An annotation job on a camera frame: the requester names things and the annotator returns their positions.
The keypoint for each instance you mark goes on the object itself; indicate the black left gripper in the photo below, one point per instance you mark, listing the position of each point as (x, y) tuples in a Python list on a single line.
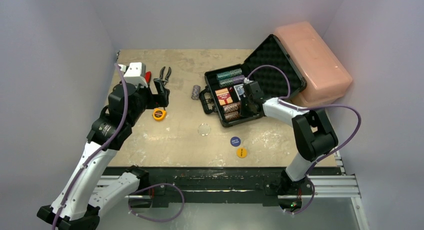
[(160, 99)]

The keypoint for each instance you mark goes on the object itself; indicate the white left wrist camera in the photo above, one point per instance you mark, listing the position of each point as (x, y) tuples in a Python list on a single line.
[(134, 74)]

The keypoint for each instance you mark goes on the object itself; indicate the pink translucent plastic box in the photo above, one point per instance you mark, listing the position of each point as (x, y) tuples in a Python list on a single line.
[(326, 78)]

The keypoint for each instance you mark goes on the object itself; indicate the orange poker chip row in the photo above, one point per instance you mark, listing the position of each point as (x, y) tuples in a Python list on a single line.
[(233, 107)]

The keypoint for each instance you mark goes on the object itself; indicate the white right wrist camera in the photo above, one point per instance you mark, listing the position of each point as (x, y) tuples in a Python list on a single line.
[(247, 81)]

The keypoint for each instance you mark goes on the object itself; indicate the yellow tape measure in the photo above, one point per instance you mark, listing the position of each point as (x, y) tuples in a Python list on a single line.
[(159, 114)]

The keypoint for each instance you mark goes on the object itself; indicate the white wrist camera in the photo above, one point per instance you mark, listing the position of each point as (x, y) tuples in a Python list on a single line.
[(247, 81), (134, 74)]

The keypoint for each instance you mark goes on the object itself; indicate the red playing card deck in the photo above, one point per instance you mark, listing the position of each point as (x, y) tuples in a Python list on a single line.
[(224, 97)]

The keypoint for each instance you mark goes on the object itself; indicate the blue playing card deck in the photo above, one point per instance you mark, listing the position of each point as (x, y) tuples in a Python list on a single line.
[(239, 90)]

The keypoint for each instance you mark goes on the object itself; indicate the brown poker chip stack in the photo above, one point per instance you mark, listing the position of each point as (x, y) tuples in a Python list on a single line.
[(232, 116)]

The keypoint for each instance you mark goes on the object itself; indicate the clear round dealer button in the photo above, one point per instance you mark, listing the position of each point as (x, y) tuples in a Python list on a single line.
[(204, 129)]

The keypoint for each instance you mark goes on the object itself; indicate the black metal base frame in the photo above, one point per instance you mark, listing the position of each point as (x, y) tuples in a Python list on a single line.
[(240, 185)]

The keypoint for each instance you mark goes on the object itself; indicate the blue grey poker chip stack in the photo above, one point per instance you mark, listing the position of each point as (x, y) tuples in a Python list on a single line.
[(195, 94)]

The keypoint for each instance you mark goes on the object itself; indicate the yellow big blind button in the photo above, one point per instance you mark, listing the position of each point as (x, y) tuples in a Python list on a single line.
[(241, 152)]

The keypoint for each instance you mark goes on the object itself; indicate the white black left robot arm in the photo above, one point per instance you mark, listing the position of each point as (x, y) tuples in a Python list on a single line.
[(77, 207)]

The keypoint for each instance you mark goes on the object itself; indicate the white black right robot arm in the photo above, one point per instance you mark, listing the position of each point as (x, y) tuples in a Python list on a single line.
[(313, 133)]

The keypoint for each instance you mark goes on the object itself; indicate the black grey pliers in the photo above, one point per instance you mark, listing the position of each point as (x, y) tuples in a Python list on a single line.
[(165, 74)]

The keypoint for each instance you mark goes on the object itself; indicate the green poker chip row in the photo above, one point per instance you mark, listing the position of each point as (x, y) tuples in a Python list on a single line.
[(229, 74)]

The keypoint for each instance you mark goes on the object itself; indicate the purple poker chip row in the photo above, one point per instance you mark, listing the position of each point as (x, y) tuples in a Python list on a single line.
[(231, 81)]

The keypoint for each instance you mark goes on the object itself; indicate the black foam-lined poker case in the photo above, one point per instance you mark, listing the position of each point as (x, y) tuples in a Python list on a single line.
[(270, 65)]

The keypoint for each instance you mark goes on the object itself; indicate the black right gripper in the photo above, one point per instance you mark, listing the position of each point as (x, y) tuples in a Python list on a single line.
[(248, 102)]

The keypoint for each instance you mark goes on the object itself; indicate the blue small blind button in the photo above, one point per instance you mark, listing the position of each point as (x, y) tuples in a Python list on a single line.
[(235, 141)]

